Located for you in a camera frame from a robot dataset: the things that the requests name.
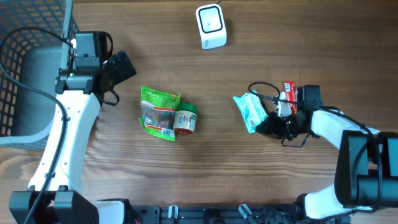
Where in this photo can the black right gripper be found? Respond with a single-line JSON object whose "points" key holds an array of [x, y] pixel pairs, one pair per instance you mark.
{"points": [[273, 125]]}

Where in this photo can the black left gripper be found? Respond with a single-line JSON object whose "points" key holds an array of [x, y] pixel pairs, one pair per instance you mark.
{"points": [[121, 68]]}

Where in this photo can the teal wet wipes pack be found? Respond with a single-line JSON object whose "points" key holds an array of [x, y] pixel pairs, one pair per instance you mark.
{"points": [[252, 111]]}

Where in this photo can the red stick sachet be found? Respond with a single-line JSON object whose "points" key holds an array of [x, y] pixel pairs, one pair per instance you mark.
{"points": [[290, 91]]}

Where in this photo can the green snack bag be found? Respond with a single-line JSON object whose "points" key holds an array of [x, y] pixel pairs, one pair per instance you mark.
{"points": [[158, 112]]}

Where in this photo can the green lid small jar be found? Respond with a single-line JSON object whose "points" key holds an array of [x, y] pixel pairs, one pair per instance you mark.
{"points": [[185, 118]]}

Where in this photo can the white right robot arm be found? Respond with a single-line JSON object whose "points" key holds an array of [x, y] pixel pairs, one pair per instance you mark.
{"points": [[366, 171]]}

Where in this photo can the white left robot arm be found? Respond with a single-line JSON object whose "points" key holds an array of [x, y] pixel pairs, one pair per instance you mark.
{"points": [[53, 194]]}

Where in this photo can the white barcode scanner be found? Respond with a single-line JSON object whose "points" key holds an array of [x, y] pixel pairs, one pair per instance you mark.
{"points": [[211, 26]]}

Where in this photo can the grey plastic mesh basket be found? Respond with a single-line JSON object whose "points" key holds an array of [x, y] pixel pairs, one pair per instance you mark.
{"points": [[33, 56]]}

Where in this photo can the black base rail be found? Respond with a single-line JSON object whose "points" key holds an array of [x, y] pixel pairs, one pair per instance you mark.
{"points": [[268, 214]]}

